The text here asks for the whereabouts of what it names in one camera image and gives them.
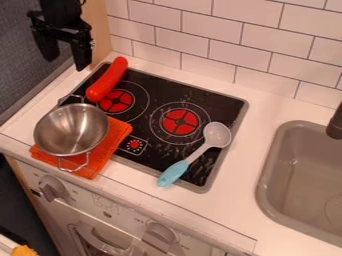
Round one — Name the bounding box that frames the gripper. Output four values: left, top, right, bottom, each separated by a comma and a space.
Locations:
26, 10, 97, 72

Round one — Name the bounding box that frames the silver metal bowl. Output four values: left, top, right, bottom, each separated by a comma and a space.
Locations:
32, 94, 111, 174

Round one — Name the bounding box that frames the red toy sausage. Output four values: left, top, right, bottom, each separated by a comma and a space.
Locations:
85, 56, 130, 103

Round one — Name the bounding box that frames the orange cloth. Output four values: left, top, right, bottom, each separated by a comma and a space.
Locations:
28, 116, 135, 181

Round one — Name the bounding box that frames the toy stove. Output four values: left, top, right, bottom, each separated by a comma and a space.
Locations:
57, 61, 250, 195

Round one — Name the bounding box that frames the toy sink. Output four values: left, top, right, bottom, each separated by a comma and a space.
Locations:
253, 120, 342, 248

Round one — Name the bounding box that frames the tap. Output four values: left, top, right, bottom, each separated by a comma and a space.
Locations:
324, 101, 342, 141

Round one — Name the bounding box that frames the blue-handled grey spoon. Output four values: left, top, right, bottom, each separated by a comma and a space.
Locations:
156, 121, 234, 188

